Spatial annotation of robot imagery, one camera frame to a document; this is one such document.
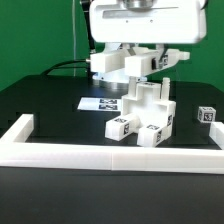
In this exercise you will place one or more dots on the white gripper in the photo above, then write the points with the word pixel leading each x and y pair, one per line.
pixel 165 22

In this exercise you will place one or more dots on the white chair back part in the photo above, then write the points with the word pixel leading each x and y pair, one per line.
pixel 139 64

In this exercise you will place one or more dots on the white chair seat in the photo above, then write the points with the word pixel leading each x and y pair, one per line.
pixel 152 105

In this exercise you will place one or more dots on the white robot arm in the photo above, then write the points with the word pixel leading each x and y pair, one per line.
pixel 118 78

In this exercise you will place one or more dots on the white long chair part left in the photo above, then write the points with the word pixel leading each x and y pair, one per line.
pixel 108 61

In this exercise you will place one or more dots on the white tag base sheet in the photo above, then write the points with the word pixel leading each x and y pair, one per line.
pixel 99 104

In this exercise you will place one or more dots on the white U-shaped fence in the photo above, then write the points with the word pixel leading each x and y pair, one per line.
pixel 16 151

